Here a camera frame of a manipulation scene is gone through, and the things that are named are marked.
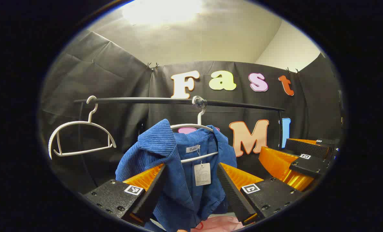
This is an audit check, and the white plastic clothes hanger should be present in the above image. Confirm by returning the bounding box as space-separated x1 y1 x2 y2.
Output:
170 96 219 164
48 95 117 160

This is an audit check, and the blue corduroy jacket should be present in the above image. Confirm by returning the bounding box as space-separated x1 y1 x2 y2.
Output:
115 119 238 232

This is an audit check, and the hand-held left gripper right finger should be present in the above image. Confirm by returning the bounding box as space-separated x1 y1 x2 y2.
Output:
216 162 305 226

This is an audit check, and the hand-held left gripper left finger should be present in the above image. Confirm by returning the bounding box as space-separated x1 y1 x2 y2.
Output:
83 163 167 227

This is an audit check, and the black metal clothes rack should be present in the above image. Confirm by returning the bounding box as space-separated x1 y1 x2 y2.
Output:
74 97 286 149

